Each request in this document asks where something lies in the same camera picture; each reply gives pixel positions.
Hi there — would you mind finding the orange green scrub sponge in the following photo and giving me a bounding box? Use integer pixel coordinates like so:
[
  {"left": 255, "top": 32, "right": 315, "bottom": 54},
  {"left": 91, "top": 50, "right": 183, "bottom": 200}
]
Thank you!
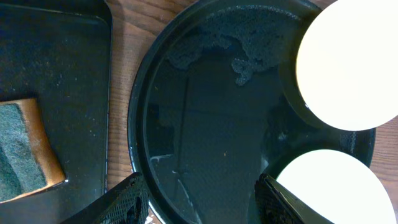
[{"left": 1, "top": 98, "right": 66, "bottom": 203}]

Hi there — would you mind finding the yellow plate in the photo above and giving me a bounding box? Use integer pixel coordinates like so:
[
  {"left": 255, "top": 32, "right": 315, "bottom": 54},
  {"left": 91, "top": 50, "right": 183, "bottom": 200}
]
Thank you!
[{"left": 295, "top": 0, "right": 397, "bottom": 131}]

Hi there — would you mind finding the mint plate lower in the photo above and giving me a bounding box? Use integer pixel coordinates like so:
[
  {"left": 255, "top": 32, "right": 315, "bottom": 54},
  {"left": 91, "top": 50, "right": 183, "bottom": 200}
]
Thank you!
[{"left": 276, "top": 149, "right": 397, "bottom": 224}]

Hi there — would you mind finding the black round tray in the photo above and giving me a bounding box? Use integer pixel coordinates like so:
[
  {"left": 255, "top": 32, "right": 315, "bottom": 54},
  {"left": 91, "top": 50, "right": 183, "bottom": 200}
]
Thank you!
[{"left": 127, "top": 0, "right": 376, "bottom": 223}]

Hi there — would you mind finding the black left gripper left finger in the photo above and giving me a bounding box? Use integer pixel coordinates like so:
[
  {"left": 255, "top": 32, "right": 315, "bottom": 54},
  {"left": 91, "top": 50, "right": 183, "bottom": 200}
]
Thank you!
[{"left": 62, "top": 172, "right": 149, "bottom": 224}]

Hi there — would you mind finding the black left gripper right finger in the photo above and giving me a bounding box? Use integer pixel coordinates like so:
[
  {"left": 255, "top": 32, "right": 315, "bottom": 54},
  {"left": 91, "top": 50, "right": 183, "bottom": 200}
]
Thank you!
[{"left": 254, "top": 173, "right": 332, "bottom": 224}]

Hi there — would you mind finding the black rectangular tray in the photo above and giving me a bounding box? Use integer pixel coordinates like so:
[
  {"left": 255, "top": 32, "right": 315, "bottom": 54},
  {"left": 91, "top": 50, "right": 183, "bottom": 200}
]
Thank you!
[{"left": 1, "top": 0, "right": 113, "bottom": 223}]

